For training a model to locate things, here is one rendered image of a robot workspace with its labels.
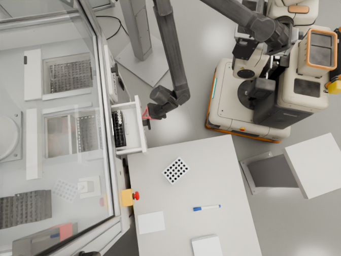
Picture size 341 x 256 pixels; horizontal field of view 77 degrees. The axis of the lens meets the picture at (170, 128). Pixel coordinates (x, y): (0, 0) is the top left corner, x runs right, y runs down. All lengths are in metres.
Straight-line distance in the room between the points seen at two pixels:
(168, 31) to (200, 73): 1.46
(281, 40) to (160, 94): 0.51
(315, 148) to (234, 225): 0.61
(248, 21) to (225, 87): 1.05
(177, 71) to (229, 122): 1.00
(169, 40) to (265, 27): 0.34
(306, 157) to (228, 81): 0.88
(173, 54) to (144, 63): 1.41
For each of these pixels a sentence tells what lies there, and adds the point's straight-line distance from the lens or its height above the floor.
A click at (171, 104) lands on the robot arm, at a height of 1.05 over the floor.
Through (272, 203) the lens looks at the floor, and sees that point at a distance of 2.09.
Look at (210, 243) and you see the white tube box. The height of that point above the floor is 0.81.
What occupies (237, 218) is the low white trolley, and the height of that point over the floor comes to 0.76.
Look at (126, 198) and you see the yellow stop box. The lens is 1.01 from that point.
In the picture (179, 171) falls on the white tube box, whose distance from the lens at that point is 1.11.
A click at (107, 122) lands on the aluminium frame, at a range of 0.99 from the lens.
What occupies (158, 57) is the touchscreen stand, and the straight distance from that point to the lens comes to 2.24.
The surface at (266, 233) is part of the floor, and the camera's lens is 2.09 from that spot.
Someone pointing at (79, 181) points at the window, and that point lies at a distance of 0.65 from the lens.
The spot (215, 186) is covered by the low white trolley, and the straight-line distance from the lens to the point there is 1.17.
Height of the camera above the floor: 1.90
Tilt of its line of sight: 75 degrees down
